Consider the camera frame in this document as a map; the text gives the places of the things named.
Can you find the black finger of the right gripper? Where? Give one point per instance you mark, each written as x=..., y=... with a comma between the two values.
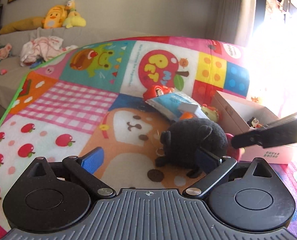
x=277, y=133

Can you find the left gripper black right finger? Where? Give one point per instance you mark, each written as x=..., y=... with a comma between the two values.
x=217, y=170

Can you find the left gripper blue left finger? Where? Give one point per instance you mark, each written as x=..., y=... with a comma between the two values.
x=81, y=171

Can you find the black plush toy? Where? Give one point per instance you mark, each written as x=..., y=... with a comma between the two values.
x=184, y=137

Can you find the hello kitty camera toy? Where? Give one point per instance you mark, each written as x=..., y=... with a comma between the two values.
x=211, y=112

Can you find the orange plastic toy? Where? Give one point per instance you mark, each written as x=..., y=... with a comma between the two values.
x=187, y=115

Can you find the blue wet wipes packet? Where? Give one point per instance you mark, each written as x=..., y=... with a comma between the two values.
x=168, y=105

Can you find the red hooded doll keychain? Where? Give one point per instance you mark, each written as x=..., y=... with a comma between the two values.
x=156, y=91

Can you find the small wooden doll figure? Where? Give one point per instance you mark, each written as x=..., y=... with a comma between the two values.
x=254, y=123

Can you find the colourful cartoon play mat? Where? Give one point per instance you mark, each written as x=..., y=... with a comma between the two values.
x=93, y=97

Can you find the white pink crumpled cloth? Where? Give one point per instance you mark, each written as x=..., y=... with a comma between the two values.
x=42, y=48

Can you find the pink pig plush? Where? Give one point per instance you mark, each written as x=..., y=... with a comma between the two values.
x=5, y=51

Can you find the yellow dog plush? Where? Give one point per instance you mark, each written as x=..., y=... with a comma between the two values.
x=73, y=18

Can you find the yellow long pillow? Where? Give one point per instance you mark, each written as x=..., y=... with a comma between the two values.
x=22, y=25

